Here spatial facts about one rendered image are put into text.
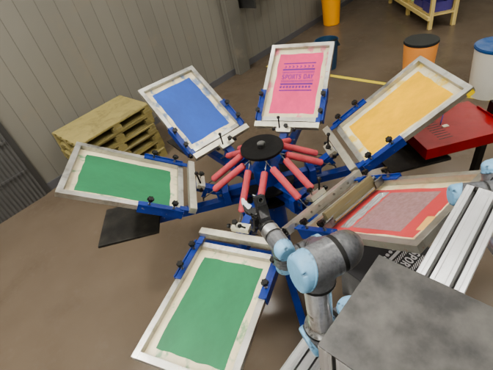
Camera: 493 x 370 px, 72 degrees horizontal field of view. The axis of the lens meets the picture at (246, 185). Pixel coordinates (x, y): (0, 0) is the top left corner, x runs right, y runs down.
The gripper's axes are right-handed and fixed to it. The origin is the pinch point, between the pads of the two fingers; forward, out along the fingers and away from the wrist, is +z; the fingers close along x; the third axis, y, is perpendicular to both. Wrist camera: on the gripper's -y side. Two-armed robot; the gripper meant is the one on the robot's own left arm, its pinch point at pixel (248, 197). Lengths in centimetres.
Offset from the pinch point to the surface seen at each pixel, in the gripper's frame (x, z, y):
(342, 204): 58, 5, 32
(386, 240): 46, -38, 14
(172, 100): 7, 188, 25
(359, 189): 73, 9, 30
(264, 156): 41, 70, 30
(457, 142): 170, 25, 34
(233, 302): -13, 3, 75
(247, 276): 1, 15, 73
